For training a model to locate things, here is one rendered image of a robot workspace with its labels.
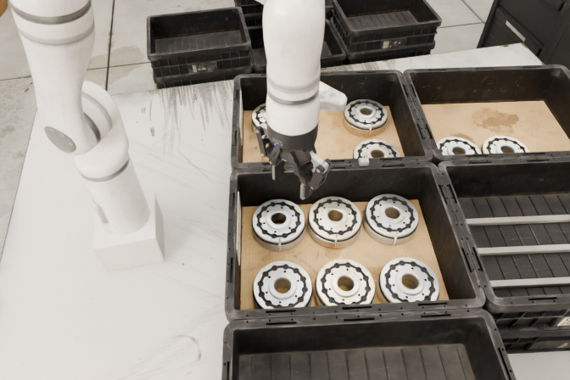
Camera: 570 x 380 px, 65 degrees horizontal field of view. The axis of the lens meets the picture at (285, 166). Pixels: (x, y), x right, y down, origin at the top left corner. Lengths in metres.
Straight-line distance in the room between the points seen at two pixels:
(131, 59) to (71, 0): 2.31
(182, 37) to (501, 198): 1.50
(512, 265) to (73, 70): 0.81
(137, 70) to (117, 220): 1.93
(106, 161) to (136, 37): 2.31
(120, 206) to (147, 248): 0.13
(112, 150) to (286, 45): 0.43
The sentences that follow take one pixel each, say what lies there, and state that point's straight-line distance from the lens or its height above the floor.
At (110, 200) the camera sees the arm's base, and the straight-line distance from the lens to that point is 0.90.
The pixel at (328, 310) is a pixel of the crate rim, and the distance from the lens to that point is 0.71.
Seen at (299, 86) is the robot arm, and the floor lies 1.22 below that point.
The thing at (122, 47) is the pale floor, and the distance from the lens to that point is 3.04.
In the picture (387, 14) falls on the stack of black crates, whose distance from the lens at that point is 2.26.
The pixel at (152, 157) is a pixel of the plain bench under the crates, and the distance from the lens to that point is 1.25.
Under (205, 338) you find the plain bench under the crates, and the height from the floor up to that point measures 0.70.
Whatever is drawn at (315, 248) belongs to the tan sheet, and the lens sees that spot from 0.88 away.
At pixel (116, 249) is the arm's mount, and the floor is 0.78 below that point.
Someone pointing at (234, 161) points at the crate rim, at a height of 0.93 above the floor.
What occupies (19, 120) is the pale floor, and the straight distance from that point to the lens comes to 2.72.
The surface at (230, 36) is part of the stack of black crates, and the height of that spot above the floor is 0.49.
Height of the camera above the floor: 1.58
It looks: 48 degrees down
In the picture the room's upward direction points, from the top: straight up
